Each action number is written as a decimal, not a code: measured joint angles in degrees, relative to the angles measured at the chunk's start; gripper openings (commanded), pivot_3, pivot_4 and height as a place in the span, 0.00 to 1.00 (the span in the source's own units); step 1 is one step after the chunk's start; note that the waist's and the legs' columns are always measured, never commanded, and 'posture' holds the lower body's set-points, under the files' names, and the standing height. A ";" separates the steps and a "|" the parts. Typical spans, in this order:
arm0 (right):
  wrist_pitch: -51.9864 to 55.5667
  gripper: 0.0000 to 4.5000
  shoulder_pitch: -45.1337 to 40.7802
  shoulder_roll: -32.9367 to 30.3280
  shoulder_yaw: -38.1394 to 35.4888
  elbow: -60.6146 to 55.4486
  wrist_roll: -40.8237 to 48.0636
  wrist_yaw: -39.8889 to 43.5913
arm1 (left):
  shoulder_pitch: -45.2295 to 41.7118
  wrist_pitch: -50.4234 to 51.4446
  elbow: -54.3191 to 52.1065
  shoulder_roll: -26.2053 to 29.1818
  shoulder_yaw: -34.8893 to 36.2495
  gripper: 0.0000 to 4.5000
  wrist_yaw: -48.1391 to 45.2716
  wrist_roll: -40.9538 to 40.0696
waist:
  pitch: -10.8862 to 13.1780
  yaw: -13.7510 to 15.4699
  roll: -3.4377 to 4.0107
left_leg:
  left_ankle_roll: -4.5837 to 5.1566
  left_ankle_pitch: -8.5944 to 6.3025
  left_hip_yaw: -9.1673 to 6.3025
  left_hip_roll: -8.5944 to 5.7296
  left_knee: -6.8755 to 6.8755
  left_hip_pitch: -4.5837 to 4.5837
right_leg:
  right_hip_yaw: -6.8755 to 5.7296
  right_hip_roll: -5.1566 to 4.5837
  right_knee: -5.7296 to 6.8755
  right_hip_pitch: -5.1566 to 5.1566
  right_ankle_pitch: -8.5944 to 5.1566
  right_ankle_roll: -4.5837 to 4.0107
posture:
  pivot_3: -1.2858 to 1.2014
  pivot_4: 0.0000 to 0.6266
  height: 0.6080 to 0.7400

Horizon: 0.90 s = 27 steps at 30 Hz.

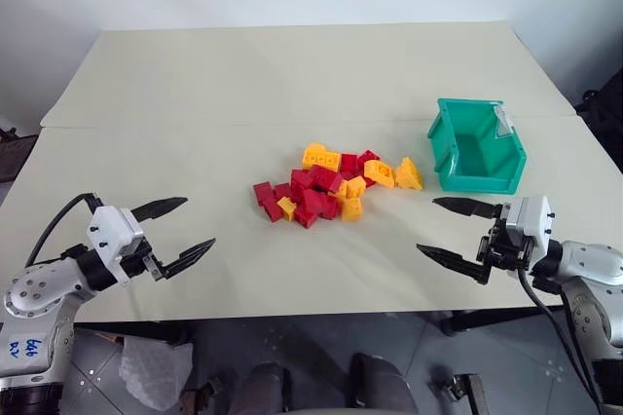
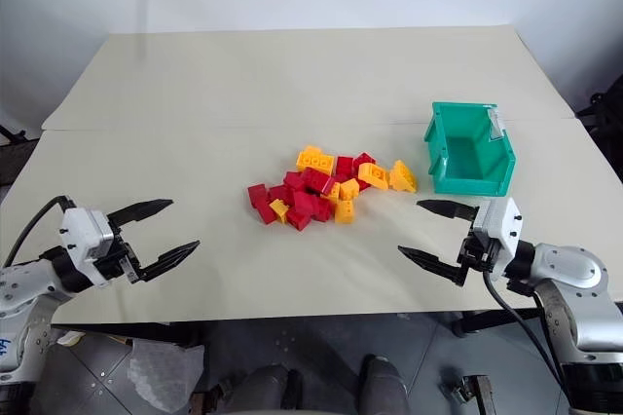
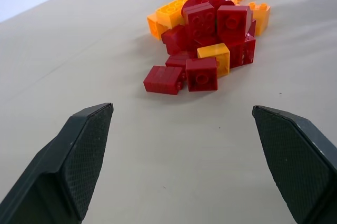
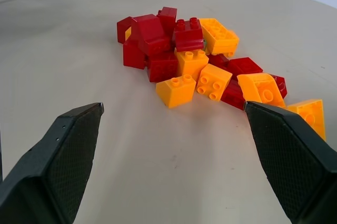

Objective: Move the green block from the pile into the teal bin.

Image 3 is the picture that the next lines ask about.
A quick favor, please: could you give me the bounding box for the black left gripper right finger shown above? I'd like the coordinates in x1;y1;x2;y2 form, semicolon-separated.
251;105;337;224

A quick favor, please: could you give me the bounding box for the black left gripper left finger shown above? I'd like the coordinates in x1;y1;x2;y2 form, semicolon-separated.
0;102;114;224

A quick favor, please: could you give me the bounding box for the orange two-stud building block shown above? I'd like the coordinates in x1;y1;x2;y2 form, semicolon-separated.
248;2;271;36

